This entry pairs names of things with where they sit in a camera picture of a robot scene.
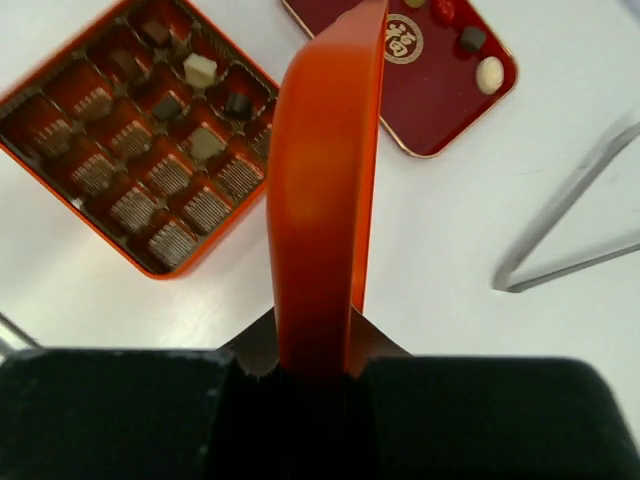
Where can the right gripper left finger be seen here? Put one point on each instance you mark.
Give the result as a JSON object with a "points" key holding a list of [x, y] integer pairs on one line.
{"points": [[140, 414]]}

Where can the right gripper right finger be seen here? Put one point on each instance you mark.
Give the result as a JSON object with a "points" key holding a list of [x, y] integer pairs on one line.
{"points": [[475, 417]]}

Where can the orange box lid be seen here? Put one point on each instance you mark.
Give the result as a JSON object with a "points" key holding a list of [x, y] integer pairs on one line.
{"points": [[321, 159]]}

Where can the tan chocolate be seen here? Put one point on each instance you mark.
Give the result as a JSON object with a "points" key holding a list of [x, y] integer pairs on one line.
{"points": [[205, 144]]}

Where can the orange compartment chocolate box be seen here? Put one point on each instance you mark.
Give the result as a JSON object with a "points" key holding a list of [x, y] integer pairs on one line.
{"points": [[105, 125]]}

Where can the dark chocolate piece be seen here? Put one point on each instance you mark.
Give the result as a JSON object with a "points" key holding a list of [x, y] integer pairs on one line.
{"points": [[238, 106]]}

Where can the beige chocolate cube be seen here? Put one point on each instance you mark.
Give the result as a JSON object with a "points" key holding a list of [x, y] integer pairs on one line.
{"points": [[200, 71]]}

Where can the dark round chocolate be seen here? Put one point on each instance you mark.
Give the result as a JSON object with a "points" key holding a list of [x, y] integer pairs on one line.
{"points": [[472, 39]]}

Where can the beige oval chocolate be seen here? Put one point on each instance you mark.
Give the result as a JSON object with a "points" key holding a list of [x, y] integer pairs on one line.
{"points": [[490, 75]]}

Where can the red wrapped chocolate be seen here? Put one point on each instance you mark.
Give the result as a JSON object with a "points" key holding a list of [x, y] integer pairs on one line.
{"points": [[443, 11]]}

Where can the dark red metal tray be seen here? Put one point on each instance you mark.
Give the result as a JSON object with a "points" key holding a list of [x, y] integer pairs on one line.
{"points": [[393, 59]]}

